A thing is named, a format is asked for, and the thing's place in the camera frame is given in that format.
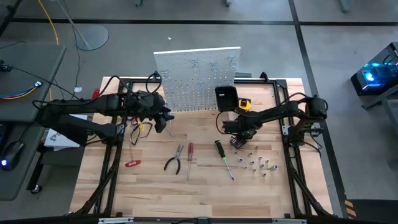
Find white perforated pegboard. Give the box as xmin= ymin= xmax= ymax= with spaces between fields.
xmin=153 ymin=46 xmax=242 ymax=113

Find black handled needle-nose pliers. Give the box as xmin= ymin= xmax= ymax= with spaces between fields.
xmin=164 ymin=142 xmax=185 ymax=175

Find yellow black tape measure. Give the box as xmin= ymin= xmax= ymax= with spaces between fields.
xmin=237 ymin=97 xmax=252 ymax=114

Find black leg with caster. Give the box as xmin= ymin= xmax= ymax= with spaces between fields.
xmin=26 ymin=146 xmax=47 ymax=195

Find grey metal stand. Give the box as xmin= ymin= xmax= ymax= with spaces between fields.
xmin=362 ymin=91 xmax=398 ymax=169

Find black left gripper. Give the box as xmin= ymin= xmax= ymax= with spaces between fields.
xmin=126 ymin=89 xmax=175 ymax=134

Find black mat with hazard stripes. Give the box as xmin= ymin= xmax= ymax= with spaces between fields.
xmin=344 ymin=198 xmax=398 ymax=224

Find black computer mouse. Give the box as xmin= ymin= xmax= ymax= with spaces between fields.
xmin=0 ymin=140 xmax=25 ymax=172

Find multicolour ribbon cable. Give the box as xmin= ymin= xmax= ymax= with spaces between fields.
xmin=0 ymin=80 xmax=43 ymax=101

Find green black handled screwdriver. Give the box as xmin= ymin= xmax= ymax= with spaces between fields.
xmin=213 ymin=139 xmax=235 ymax=181

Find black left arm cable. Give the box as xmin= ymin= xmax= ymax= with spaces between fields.
xmin=30 ymin=70 xmax=163 ymax=110

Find grey round-base floor stand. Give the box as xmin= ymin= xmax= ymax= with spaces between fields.
xmin=55 ymin=0 xmax=110 ymax=52

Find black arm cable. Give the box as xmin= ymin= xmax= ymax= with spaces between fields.
xmin=215 ymin=110 xmax=228 ymax=135
xmin=30 ymin=70 xmax=163 ymax=110

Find small black desk device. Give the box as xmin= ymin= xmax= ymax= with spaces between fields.
xmin=0 ymin=59 xmax=13 ymax=73

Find grey desk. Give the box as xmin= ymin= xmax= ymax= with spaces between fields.
xmin=0 ymin=42 xmax=68 ymax=202

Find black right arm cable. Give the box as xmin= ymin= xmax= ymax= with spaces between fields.
xmin=215 ymin=110 xmax=228 ymax=135

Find red clear handled screwdriver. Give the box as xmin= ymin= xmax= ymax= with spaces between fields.
xmin=185 ymin=142 xmax=195 ymax=182

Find black lit computer case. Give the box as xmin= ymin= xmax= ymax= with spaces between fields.
xmin=350 ymin=41 xmax=398 ymax=96

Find white printed box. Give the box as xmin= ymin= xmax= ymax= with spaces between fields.
xmin=43 ymin=113 xmax=89 ymax=152

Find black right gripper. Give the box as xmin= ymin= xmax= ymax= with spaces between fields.
xmin=222 ymin=119 xmax=259 ymax=149

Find yellow cable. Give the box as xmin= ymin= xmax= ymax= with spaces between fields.
xmin=37 ymin=0 xmax=60 ymax=46

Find black plastic bin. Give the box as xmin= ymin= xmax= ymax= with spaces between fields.
xmin=215 ymin=85 xmax=239 ymax=113

